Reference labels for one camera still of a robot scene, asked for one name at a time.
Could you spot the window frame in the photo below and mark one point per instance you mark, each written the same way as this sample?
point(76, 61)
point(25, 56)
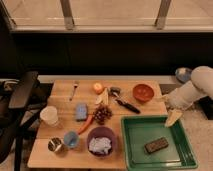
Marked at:
point(108, 15)

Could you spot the blue sponge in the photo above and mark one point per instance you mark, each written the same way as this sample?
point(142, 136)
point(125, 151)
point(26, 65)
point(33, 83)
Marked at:
point(81, 112)

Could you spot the small blue cup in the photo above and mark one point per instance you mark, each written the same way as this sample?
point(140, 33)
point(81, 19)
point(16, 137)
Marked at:
point(71, 139)

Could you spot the orange fruit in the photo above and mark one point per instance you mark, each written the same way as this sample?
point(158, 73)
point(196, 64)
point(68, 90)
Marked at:
point(98, 88)

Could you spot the peeled banana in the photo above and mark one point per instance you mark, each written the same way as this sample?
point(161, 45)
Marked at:
point(103, 98)

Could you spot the light blue towel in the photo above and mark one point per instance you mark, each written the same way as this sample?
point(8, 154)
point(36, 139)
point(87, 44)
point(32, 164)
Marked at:
point(100, 145)

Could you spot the green plastic tray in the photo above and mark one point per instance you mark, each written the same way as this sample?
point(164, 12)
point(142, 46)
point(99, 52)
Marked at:
point(137, 131)

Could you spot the red bowl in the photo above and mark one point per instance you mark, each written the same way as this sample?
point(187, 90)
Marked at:
point(143, 93)

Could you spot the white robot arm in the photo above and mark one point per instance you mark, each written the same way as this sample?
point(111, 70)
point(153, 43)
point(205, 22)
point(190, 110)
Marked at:
point(180, 99)

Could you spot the dark brown sponge block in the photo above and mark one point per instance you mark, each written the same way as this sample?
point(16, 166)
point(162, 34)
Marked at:
point(156, 145)

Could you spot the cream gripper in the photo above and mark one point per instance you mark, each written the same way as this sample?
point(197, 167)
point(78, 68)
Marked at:
point(173, 116)

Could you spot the black handled peeler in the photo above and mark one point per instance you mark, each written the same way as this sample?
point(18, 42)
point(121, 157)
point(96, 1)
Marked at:
point(115, 91)

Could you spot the small metal cup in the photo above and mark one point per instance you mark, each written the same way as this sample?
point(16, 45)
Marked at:
point(55, 145)

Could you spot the blue grey plate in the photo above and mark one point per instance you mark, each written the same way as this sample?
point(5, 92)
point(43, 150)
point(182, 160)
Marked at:
point(183, 74)

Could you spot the bunch of dark grapes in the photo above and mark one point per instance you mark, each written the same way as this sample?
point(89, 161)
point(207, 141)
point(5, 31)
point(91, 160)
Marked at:
point(101, 114)

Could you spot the purple bowl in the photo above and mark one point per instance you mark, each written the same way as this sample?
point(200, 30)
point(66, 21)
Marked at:
point(102, 131)

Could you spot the black office chair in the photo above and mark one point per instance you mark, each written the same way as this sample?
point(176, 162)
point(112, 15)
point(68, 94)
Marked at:
point(19, 109)

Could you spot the white plastic cup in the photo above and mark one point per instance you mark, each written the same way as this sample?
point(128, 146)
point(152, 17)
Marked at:
point(49, 115)

